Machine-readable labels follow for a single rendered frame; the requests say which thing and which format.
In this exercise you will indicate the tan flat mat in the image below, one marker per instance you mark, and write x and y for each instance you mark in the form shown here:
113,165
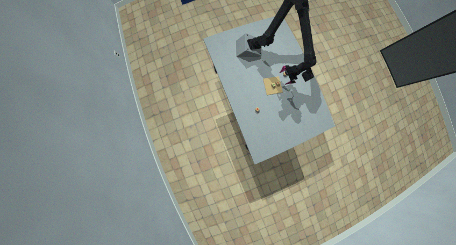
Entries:
272,90

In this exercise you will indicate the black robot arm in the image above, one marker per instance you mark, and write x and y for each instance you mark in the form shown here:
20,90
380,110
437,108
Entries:
268,37

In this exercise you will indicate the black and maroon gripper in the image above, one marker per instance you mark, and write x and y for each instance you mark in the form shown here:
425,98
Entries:
290,76

